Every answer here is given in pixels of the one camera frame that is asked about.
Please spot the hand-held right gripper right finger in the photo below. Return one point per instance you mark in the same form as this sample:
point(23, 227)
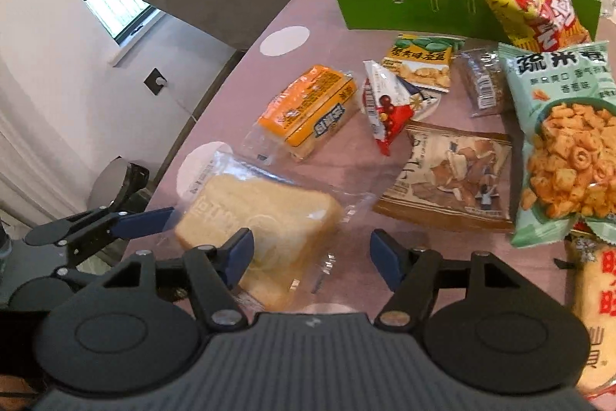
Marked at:
point(385, 259)

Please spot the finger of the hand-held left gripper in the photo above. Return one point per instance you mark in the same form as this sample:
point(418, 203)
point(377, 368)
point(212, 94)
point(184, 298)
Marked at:
point(144, 221)

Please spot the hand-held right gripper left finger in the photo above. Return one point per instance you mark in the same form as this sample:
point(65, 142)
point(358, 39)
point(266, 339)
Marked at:
point(240, 249)

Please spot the clear bread slice packet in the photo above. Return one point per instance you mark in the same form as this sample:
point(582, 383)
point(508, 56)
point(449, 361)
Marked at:
point(269, 218)

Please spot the white and red triangular packet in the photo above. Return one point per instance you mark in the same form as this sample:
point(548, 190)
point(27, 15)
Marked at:
point(385, 117)

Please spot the mint green snack bag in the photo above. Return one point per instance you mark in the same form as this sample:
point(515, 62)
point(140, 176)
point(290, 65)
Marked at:
point(563, 141)

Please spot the yellow rice cracker packet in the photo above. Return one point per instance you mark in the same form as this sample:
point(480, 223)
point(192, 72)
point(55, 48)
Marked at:
point(596, 319)

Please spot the black round device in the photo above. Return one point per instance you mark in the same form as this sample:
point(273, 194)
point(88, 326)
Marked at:
point(113, 182)

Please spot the orange bread packet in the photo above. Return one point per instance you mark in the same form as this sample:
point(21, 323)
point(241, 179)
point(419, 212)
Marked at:
point(303, 107)

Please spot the green pea snack packet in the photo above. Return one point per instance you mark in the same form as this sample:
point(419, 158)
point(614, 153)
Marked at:
point(423, 64)

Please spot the clear brown cracker packet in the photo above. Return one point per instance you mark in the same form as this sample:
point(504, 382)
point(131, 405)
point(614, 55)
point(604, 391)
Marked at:
point(483, 79)

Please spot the pink dotted tablecloth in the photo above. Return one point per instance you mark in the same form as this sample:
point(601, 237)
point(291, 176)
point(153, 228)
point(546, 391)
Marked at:
point(337, 54)

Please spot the black wall socket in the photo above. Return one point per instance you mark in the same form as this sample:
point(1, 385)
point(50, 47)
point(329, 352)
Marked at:
point(156, 81)

